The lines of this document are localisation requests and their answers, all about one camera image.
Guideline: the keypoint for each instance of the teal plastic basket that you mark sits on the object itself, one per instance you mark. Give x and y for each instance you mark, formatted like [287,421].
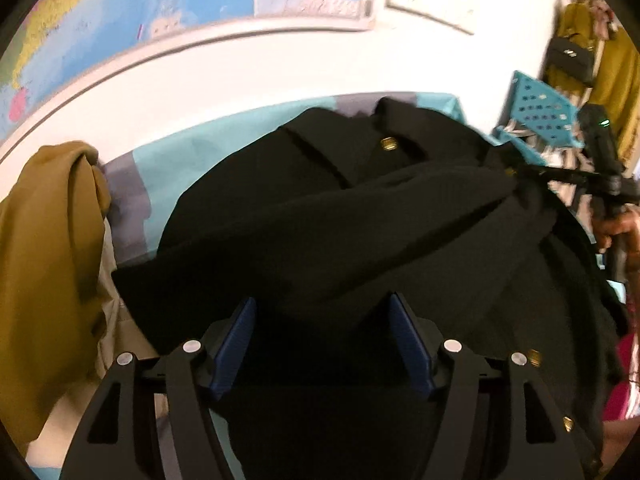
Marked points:
[515,140]
[542,110]

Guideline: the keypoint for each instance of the cream garment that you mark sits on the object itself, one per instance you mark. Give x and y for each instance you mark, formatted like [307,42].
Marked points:
[120,330]

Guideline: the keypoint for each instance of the black handbag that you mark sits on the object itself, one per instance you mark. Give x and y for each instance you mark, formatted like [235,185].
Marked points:
[570,57]

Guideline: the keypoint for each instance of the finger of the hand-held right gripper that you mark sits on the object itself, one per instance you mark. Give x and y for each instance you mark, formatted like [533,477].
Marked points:
[560,174]

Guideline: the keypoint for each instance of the person's right forearm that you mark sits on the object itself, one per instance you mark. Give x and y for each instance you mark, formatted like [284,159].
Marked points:
[635,272]

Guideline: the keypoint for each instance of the teal and grey bed sheet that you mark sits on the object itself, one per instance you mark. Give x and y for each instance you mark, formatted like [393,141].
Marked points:
[165,170]

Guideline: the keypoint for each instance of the hanging olive sweater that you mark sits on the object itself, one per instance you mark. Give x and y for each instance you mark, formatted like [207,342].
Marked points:
[617,75]

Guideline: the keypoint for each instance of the colourful wall map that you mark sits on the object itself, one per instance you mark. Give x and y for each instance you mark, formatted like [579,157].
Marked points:
[100,15]

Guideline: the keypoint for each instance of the olive garment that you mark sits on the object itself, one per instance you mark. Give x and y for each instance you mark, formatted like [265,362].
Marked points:
[45,270]

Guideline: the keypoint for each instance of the black coat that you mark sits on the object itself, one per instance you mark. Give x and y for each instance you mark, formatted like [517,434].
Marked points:
[325,230]

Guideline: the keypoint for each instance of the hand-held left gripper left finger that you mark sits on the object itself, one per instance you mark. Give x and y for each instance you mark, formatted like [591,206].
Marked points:
[232,345]

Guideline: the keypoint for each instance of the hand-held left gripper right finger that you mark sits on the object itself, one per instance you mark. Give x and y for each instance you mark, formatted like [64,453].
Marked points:
[412,345]

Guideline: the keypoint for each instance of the person's right hand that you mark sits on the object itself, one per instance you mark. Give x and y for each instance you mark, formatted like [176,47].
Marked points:
[620,227]

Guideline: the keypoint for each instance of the person's pink clothing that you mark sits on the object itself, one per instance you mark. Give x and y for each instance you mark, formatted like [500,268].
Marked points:
[625,400]

